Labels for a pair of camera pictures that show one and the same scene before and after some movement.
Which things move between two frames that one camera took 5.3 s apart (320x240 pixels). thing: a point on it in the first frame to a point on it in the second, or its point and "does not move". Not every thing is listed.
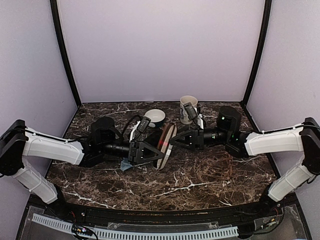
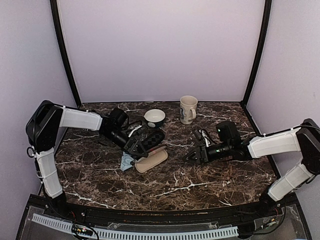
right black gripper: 194,138 to 201,152
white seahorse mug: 184,100 does not move
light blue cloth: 125,164 does not move
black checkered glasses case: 154,136 does not move
